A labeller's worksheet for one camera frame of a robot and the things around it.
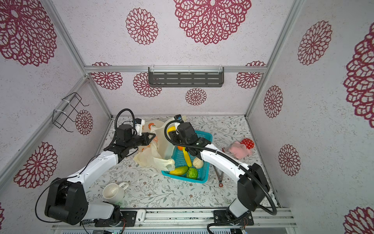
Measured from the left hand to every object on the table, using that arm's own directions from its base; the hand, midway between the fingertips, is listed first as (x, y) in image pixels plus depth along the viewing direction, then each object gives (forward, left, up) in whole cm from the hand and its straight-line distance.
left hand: (155, 137), depth 84 cm
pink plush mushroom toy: (-2, -54, -12) cm, 55 cm away
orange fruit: (+2, -14, -15) cm, 21 cm away
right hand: (+1, -11, +6) cm, 12 cm away
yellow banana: (-4, -19, -17) cm, 26 cm away
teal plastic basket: (-6, -14, -18) cm, 24 cm away
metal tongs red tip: (-17, -38, -18) cm, 46 cm away
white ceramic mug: (-25, +23, -18) cm, 38 cm away
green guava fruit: (-17, -21, -13) cm, 30 cm away
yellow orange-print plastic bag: (-9, -3, -2) cm, 10 cm away
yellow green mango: (-15, -14, -14) cm, 25 cm away
